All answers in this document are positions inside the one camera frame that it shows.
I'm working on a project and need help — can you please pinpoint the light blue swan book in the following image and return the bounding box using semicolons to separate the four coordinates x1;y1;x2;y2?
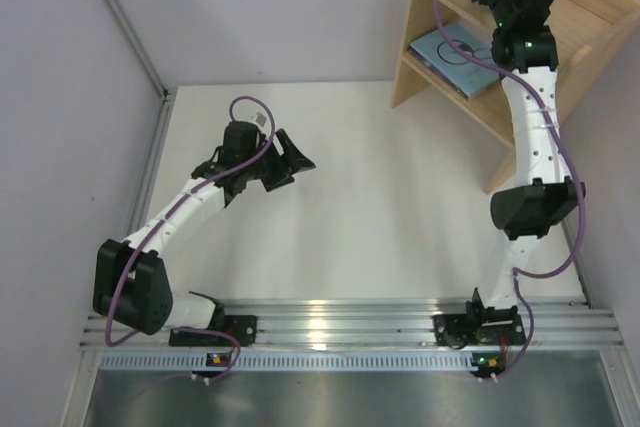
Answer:
408;21;499;99

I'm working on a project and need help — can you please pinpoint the dark purple galaxy book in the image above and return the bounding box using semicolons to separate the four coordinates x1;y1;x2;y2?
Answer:
407;47;471;99

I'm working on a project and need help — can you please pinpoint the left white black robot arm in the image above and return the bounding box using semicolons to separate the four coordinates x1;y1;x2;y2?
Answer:
92;121;315;335

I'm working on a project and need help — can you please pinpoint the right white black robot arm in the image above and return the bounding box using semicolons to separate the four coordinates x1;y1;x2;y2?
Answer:
459;0;586;345

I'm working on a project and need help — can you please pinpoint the wooden two-tier shelf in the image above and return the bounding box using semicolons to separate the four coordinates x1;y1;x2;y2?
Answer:
391;0;639;193

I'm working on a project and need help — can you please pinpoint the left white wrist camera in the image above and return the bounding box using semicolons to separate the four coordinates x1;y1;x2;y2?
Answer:
254;112;270;129

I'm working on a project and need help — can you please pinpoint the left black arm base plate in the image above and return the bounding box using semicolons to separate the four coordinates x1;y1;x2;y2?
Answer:
169;315;258;347

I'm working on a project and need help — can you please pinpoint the aluminium mounting rail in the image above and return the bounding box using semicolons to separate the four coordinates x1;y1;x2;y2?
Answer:
79;298;625;348

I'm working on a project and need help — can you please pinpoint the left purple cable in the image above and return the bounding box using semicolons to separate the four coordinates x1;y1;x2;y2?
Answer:
103;95;275;381

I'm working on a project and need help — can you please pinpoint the purple cable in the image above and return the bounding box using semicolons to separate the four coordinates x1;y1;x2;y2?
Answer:
432;0;587;382
103;95;275;381

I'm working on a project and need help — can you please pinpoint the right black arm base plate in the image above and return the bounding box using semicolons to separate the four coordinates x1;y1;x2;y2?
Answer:
433;314;526;350

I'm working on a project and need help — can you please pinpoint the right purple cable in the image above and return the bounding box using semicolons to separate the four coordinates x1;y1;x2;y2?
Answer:
432;0;587;382

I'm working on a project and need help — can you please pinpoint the perforated cable duct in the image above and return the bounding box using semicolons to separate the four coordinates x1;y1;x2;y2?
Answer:
100;351;504;372

